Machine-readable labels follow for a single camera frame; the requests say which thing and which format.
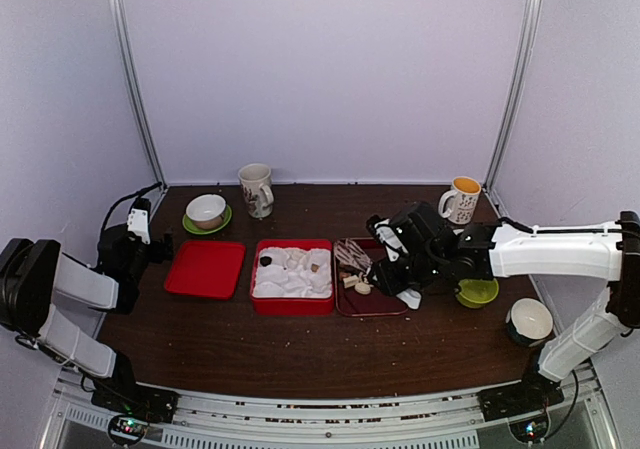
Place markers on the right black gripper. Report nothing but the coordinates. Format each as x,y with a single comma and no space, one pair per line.
388,283

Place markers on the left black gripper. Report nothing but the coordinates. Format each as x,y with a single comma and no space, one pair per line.
158,254

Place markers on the red chocolate tray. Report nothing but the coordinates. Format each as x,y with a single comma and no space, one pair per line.
350,303

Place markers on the metal serving tongs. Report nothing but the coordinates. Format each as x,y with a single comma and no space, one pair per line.
356,255

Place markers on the red tin lid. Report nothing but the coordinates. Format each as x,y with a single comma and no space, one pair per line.
206,269

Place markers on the red tin box base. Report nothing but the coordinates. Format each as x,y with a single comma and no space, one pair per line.
292,307

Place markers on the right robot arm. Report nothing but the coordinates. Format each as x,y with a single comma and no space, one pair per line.
422,249

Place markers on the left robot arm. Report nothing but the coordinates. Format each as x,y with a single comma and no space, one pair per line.
38,278

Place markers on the white round chocolate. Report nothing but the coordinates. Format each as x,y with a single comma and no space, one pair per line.
362,288

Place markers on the white block chocolate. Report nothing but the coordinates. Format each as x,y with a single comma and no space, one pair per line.
350,281

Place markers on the green saucer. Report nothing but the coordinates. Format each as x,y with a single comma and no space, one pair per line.
190,226

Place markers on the white bowl on saucer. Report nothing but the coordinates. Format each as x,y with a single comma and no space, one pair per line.
206,209

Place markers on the lime green bowl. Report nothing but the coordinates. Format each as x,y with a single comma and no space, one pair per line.
476,294

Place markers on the white mug yellow inside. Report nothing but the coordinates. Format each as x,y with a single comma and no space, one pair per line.
458,204

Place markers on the white paper cupcake liners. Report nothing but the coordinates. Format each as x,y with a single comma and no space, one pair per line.
284,278

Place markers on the tall white patterned mug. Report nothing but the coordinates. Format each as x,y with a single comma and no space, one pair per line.
255,180

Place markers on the dark bowl white inside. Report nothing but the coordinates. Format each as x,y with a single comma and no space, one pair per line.
528,322

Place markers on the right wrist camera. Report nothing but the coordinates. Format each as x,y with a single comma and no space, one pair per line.
385,234

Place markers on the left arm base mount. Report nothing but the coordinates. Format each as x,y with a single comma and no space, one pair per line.
150,404

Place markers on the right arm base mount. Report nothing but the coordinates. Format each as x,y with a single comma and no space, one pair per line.
515,400

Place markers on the front aluminium rail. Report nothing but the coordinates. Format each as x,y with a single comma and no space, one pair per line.
451,419

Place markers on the left aluminium frame post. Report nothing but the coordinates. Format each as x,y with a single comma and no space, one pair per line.
132,84

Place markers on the aluminium frame post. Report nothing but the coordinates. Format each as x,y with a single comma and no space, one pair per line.
132,84
529,28

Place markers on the right aluminium frame post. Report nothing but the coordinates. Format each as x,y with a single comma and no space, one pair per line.
529,28

